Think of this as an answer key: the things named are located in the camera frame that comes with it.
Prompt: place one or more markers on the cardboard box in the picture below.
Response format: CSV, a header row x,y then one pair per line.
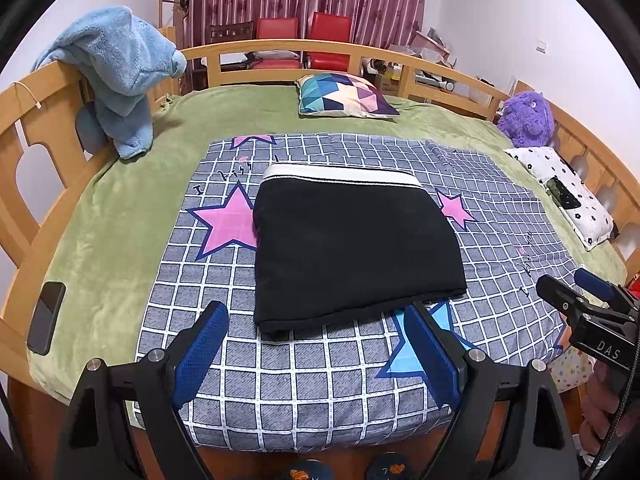
x,y
387,84

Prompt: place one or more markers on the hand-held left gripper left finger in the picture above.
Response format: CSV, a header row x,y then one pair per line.
x,y
200,355

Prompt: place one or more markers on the person's right hand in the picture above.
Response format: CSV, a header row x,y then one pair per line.
x,y
600,410

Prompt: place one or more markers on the black pants with white stripes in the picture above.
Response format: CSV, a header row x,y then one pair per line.
x,y
350,250

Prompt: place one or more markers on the green fleece blanket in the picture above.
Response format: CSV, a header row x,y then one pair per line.
x,y
125,220

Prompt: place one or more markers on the wooden bed frame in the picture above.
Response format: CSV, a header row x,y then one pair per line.
x,y
45,125

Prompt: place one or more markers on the dark wooden chair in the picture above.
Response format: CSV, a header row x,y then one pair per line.
x,y
230,32

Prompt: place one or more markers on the white star-print cloth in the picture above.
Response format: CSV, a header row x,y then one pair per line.
x,y
572,370

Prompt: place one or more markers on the red chair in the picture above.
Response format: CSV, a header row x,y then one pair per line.
x,y
330,25
277,27

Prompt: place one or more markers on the geometric multicolour pillow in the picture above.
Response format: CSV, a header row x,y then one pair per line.
x,y
340,92

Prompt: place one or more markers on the light blue fleece garment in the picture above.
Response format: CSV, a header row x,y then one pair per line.
x,y
120,60

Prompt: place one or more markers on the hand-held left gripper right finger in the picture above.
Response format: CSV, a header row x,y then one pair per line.
x,y
430,355

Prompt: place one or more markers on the dark green small cloth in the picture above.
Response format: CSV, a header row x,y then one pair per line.
x,y
562,192

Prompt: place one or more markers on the dark blue slipper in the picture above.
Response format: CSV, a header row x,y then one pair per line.
x,y
310,470
387,467

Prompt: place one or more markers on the purple plush toy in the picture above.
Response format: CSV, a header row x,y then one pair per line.
x,y
525,117

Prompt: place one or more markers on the black smartphone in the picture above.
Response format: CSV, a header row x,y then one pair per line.
x,y
45,317

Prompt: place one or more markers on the wooden coat stand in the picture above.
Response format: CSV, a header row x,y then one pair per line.
x,y
177,15

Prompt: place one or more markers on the white floral pillow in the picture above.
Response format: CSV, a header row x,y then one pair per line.
x,y
590,215

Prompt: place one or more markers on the grey checked star-print sheet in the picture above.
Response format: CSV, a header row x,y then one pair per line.
x,y
300,375

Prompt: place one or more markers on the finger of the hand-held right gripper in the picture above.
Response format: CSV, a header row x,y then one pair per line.
x,y
562,297
595,285

